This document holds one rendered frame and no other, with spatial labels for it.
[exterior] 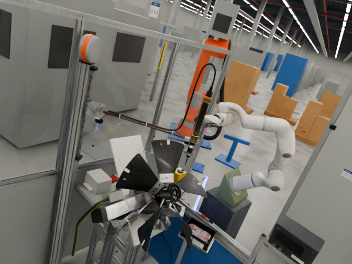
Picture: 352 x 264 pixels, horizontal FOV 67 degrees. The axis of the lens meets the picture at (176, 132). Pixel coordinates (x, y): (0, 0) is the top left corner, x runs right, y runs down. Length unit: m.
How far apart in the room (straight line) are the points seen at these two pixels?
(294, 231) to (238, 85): 8.13
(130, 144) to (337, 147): 2.12
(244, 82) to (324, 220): 6.90
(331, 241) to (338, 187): 0.59
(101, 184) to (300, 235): 1.35
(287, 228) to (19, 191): 1.70
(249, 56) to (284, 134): 10.50
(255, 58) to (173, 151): 10.55
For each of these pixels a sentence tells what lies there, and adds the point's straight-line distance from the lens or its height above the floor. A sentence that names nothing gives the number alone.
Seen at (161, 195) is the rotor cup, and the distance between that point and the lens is 1.66.
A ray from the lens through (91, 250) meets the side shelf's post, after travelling 2.59.
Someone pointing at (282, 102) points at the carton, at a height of 0.63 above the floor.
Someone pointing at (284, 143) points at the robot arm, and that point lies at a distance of 1.80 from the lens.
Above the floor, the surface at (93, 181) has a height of 0.95.
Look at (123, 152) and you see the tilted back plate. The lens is 1.80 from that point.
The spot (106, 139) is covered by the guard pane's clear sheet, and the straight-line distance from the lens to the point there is 2.15.
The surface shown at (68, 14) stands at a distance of 1.69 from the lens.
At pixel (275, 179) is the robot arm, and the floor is 1.32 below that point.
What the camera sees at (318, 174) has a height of 1.14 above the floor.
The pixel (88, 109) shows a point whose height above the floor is 1.54.
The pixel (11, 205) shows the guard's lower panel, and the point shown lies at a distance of 2.08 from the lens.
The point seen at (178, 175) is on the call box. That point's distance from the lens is 2.16.
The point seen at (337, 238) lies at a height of 0.62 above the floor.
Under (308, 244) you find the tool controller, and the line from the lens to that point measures 1.81.
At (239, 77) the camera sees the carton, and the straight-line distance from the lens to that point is 9.64.
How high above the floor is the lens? 2.13
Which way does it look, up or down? 21 degrees down
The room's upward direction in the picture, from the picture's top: 17 degrees clockwise
